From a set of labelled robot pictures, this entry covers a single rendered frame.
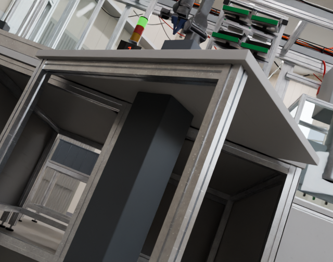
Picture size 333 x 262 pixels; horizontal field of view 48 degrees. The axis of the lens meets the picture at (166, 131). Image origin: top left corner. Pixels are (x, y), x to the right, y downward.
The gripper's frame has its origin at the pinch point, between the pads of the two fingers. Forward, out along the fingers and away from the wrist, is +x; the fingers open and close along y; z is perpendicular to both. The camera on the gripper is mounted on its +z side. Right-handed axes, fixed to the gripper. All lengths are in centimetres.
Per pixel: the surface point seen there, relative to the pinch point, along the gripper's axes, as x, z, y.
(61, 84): 45, -5, 34
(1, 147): 79, -21, 36
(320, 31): -423, 555, -190
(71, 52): 41, -32, 24
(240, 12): -26.0, 11.3, -24.1
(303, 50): -88, 121, -81
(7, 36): 31, 2, 70
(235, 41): -10.1, 10.9, -26.9
